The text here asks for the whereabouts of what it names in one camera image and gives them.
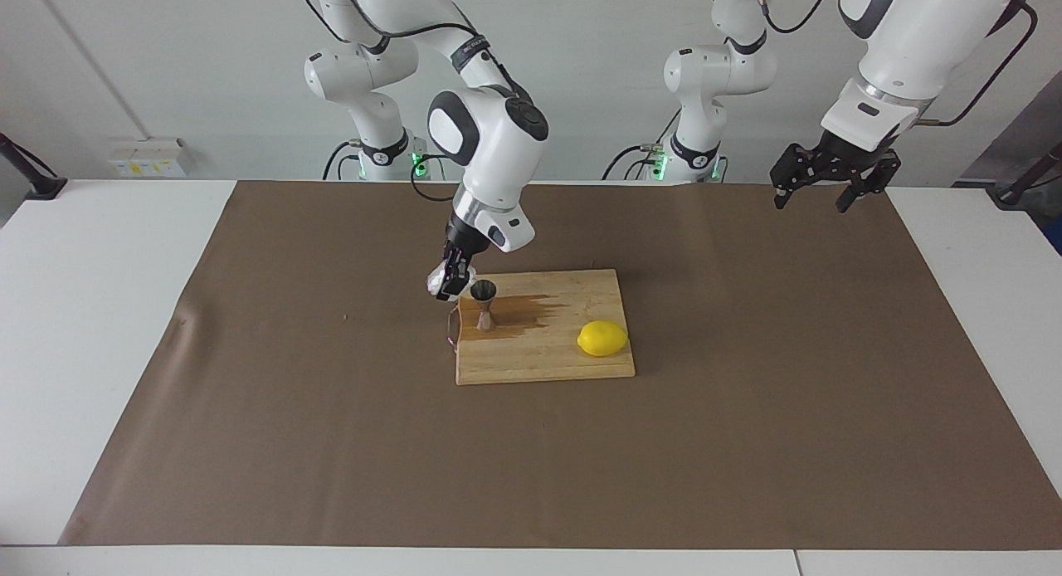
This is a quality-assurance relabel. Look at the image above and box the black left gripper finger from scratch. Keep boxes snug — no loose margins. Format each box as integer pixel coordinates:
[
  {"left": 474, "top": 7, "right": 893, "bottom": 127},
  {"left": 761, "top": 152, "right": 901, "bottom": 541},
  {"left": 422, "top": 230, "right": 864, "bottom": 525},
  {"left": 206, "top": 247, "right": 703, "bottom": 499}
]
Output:
[
  {"left": 769, "top": 143, "right": 822, "bottom": 211},
  {"left": 835, "top": 151, "right": 902, "bottom": 214}
]

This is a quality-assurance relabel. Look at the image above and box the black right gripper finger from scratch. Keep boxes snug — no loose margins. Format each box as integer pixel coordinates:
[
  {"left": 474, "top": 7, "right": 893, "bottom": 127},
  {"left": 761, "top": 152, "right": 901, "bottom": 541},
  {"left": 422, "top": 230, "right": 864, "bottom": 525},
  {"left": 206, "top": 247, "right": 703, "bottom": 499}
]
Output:
[{"left": 435, "top": 252, "right": 472, "bottom": 302}]

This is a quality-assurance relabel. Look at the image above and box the clear faceted glass cup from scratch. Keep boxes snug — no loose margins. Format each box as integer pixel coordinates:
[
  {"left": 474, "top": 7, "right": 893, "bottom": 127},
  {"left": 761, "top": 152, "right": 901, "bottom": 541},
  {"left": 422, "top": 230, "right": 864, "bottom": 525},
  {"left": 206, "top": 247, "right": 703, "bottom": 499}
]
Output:
[{"left": 426, "top": 261, "right": 478, "bottom": 299}]

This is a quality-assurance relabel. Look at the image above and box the steel double jigger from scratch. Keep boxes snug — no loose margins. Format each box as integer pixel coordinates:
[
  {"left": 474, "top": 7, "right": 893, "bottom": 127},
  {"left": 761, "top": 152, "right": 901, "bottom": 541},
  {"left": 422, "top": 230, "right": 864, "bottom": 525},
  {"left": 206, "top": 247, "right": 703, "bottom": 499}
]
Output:
[{"left": 470, "top": 280, "right": 499, "bottom": 334}]

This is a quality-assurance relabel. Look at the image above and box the wooden cutting board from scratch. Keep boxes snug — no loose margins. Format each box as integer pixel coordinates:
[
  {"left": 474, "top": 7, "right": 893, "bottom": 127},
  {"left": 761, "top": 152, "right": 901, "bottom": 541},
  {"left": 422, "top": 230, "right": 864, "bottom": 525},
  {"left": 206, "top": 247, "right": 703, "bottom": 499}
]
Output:
[{"left": 446, "top": 268, "right": 636, "bottom": 386}]

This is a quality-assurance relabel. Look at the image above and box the yellow lemon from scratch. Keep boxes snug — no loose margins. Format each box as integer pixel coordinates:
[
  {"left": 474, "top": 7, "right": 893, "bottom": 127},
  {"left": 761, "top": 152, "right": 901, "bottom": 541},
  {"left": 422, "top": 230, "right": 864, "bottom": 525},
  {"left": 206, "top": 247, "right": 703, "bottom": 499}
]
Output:
[{"left": 577, "top": 320, "right": 629, "bottom": 358}]

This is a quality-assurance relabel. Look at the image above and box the brown paper table mat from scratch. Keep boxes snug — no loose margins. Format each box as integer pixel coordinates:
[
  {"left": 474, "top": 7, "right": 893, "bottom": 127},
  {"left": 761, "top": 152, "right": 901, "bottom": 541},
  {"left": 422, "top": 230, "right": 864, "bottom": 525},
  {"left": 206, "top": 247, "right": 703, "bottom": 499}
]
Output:
[{"left": 58, "top": 180, "right": 1062, "bottom": 550}]

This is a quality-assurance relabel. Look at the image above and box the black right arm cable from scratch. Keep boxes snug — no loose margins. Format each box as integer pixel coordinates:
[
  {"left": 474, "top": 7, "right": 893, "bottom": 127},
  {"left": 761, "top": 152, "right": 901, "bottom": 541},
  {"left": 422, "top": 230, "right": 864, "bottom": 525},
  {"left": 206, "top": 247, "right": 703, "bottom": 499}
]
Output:
[{"left": 295, "top": 0, "right": 519, "bottom": 205}]

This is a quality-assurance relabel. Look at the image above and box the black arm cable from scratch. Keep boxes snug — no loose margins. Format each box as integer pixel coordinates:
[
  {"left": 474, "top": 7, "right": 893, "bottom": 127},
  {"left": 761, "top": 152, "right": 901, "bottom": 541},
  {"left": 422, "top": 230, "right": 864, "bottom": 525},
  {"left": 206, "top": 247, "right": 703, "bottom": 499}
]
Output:
[
  {"left": 295, "top": 0, "right": 519, "bottom": 205},
  {"left": 759, "top": 0, "right": 1040, "bottom": 130}
]

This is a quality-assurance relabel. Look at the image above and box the black clamp mount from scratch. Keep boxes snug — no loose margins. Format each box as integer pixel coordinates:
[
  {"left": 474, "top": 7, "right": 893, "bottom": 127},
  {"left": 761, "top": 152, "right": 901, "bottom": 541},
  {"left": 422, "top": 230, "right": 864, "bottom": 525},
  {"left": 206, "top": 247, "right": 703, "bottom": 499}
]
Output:
[
  {"left": 987, "top": 140, "right": 1062, "bottom": 210},
  {"left": 0, "top": 132, "right": 67, "bottom": 201}
]

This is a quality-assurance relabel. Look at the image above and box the black base cable bundle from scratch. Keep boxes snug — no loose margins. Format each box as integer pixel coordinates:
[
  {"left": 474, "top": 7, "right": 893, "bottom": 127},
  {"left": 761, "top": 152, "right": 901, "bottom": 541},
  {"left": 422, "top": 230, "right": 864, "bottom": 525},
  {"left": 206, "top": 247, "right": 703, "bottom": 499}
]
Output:
[{"left": 604, "top": 103, "right": 665, "bottom": 181}]

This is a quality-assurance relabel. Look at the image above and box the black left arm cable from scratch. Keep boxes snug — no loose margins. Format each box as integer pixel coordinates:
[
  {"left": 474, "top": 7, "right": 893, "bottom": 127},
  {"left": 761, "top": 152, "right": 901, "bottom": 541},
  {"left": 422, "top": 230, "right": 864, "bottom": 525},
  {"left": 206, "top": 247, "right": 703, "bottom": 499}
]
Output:
[{"left": 759, "top": 0, "right": 1040, "bottom": 130}]

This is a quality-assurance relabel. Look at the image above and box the white wall socket strip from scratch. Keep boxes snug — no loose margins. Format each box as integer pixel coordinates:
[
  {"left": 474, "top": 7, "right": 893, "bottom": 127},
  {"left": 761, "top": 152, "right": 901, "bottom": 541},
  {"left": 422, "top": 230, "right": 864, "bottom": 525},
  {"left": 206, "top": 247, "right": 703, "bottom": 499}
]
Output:
[{"left": 108, "top": 138, "right": 188, "bottom": 178}]

